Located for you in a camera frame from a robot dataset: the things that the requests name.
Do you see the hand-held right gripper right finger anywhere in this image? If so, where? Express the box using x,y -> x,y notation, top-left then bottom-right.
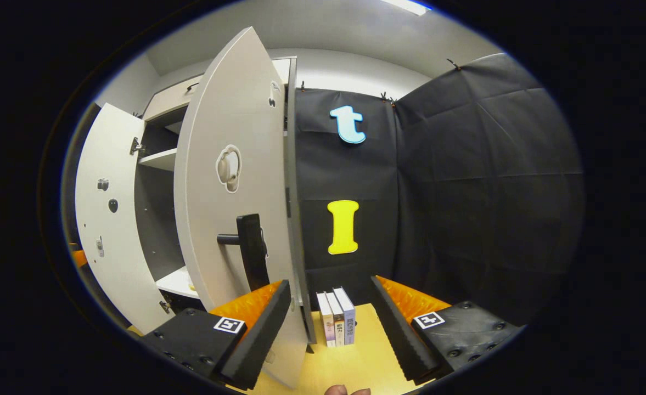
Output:
370,275 -> 524,385

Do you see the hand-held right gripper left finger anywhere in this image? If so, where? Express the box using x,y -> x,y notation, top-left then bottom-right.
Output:
139,280 -> 292,391

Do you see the white cabinet door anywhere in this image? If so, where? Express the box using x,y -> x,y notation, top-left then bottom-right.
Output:
75,103 -> 175,335
173,26 -> 315,389

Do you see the white shoe cabinet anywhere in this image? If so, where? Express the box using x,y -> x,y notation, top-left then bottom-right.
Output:
133,55 -> 317,352

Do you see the white cabinet shelf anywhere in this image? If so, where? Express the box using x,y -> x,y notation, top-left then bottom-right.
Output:
155,267 -> 200,300
139,148 -> 178,172

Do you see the white cabinet drawer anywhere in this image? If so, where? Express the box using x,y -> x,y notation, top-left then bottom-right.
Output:
143,58 -> 293,122

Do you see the lavender book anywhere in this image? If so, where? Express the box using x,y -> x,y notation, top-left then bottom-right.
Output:
333,287 -> 356,345

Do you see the white book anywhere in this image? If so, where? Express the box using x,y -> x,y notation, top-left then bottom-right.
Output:
325,291 -> 346,347

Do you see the pale pink book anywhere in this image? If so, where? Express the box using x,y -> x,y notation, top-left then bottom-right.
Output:
316,292 -> 337,348

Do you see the black backdrop cloth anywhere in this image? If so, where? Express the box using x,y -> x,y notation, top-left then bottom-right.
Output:
294,52 -> 586,330

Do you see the long ceiling light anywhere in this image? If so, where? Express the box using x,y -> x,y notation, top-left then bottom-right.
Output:
380,0 -> 432,16

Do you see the black door handle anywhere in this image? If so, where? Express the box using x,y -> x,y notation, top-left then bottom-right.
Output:
217,214 -> 271,292

